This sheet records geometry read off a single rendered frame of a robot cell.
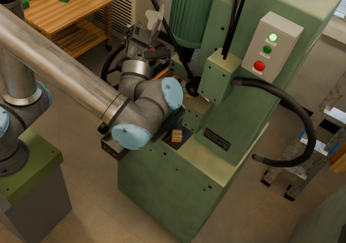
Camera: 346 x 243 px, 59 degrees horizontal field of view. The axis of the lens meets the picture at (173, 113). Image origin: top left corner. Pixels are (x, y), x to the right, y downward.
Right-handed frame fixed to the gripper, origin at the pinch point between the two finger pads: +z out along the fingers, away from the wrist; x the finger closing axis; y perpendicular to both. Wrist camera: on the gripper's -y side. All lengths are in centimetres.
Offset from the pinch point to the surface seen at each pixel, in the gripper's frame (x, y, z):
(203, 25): -11.6, -13.8, -2.7
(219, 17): -20.2, -12.6, -3.8
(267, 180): 50, -141, -40
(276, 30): -41.2, -12.2, -16.7
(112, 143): 54, -21, -38
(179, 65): 10.7, -22.8, -7.9
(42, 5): 142, 11, 62
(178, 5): -8.7, -4.6, 1.5
